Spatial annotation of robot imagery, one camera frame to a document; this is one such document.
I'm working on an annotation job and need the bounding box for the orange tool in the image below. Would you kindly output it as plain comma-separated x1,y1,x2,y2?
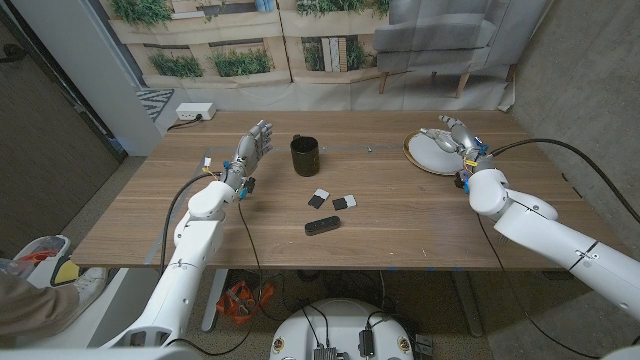
215,279,276,324

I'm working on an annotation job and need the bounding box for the black and white card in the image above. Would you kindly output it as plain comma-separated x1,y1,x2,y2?
307,188,331,210
331,194,358,212

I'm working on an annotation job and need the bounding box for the black TV remote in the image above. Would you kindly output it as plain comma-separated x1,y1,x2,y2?
304,215,342,237

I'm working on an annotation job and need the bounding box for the white bin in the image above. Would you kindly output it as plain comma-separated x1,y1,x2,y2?
12,234,72,287

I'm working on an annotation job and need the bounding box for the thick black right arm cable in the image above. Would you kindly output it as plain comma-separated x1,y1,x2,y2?
489,138,640,224

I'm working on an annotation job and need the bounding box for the person in brown clothes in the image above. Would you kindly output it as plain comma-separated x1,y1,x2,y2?
0,257,81,346

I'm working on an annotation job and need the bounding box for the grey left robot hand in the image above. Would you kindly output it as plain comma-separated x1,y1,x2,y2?
223,119,275,190

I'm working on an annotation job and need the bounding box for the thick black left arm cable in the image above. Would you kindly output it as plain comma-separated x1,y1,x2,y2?
158,172,221,276

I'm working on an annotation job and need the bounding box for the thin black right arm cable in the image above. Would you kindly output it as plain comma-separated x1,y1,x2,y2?
474,214,601,360

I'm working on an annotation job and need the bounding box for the white table leg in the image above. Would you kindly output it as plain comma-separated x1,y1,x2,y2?
201,268,230,333

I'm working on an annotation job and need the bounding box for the white power strip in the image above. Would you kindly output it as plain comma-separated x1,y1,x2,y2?
175,102,218,122

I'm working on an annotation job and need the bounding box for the white shoe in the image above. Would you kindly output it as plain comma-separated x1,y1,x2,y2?
69,266,109,306

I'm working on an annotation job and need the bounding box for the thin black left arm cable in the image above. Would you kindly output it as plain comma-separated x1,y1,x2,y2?
169,199,264,357

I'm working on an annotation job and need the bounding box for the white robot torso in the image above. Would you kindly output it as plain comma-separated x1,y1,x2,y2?
268,298,416,360

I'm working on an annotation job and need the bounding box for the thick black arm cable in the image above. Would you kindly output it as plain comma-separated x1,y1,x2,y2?
489,138,640,224
158,172,221,276

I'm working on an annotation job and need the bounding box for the black power strip cable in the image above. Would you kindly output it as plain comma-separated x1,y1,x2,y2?
167,114,204,132

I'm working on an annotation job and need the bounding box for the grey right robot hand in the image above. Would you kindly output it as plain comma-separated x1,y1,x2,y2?
419,114,496,176

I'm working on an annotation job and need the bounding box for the white paper plate gold rim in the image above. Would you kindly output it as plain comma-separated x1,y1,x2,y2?
402,128,471,177

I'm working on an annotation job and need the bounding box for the black cup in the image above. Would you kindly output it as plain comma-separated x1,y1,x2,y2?
289,133,321,178

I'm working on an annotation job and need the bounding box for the black box on torso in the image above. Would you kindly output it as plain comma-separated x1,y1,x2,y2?
357,328,376,359

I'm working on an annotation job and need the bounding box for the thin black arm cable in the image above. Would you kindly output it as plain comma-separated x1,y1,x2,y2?
474,214,601,360
169,199,264,357

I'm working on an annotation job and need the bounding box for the grey table leg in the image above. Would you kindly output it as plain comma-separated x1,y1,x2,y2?
452,269,485,338

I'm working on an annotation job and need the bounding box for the yellow object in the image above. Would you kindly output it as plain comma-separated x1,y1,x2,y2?
52,258,81,286

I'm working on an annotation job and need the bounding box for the printed room backdrop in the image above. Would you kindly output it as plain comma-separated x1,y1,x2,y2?
97,0,554,112

